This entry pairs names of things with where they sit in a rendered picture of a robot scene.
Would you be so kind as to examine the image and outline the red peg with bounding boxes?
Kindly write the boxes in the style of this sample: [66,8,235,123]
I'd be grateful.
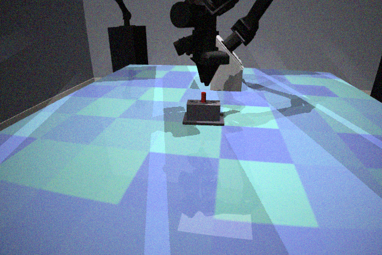
[201,92,206,103]

